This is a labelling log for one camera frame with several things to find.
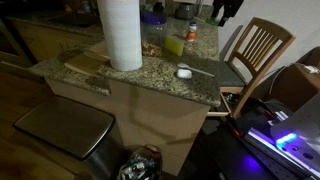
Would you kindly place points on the wooden chair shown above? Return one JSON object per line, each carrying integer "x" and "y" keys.
{"x": 258, "y": 48}

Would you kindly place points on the dark metal pot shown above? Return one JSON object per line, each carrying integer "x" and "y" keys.
{"x": 185, "y": 11}

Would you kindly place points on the stainless steel trash can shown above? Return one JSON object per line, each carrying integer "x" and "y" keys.
{"x": 78, "y": 137}

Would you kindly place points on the yellow green sponge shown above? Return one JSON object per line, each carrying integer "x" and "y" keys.
{"x": 174, "y": 45}

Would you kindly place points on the clear jar purple lid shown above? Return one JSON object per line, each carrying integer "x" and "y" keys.
{"x": 153, "y": 29}

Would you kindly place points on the bag of recyclables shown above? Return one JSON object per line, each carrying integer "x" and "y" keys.
{"x": 145, "y": 163}

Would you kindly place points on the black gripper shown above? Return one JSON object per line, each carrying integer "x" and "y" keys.
{"x": 230, "y": 9}

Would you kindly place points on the green round lid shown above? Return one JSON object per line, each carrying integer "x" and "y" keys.
{"x": 213, "y": 22}

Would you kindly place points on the open wooden drawer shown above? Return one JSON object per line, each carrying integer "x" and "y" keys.
{"x": 231, "y": 103}

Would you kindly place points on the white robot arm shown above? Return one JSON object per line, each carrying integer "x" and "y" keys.
{"x": 277, "y": 128}

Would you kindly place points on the small orange white bottle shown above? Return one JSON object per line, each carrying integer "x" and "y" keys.
{"x": 190, "y": 37}

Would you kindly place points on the cardboard box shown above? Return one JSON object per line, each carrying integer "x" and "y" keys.
{"x": 294, "y": 86}

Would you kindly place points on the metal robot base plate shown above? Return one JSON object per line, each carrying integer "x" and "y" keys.
{"x": 290, "y": 149}

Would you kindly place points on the wooden cutting board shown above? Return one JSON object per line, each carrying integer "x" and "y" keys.
{"x": 90, "y": 60}

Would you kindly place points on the white paper towel roll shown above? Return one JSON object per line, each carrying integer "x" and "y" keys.
{"x": 121, "y": 26}

